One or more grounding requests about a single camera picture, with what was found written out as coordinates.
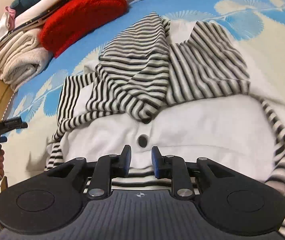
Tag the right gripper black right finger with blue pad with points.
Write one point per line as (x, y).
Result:
(175, 169)

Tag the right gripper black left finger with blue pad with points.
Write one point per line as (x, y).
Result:
(107, 168)

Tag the black white striped garment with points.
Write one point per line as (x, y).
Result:
(185, 87)

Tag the white folded clothes pile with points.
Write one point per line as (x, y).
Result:
(12, 23)

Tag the cream folded blanket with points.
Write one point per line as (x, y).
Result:
(23, 58)

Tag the red fluffy folded blanket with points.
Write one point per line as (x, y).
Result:
(76, 19)

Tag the blue cream patterned bedspread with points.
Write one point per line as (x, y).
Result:
(258, 26)

